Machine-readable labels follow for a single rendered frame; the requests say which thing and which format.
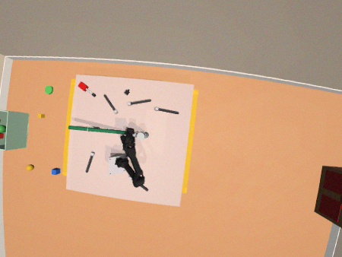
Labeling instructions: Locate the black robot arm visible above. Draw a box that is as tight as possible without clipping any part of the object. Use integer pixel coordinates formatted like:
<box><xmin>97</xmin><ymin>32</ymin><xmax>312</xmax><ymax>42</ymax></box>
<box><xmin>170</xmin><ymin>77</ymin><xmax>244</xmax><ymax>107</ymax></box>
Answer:
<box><xmin>115</xmin><ymin>133</ymin><xmax>145</xmax><ymax>188</ymax></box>

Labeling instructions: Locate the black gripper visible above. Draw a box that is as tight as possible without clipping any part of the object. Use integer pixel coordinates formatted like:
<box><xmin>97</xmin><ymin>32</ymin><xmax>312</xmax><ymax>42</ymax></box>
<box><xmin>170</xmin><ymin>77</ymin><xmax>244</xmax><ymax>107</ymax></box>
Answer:
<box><xmin>126</xmin><ymin>128</ymin><xmax>135</xmax><ymax>145</ymax></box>

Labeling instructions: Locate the green cylinder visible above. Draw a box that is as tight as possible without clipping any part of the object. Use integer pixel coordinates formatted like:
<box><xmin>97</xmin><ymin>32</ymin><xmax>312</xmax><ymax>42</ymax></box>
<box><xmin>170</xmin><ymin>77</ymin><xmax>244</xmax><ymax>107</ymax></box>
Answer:
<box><xmin>68</xmin><ymin>125</ymin><xmax>128</xmax><ymax>135</ymax></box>

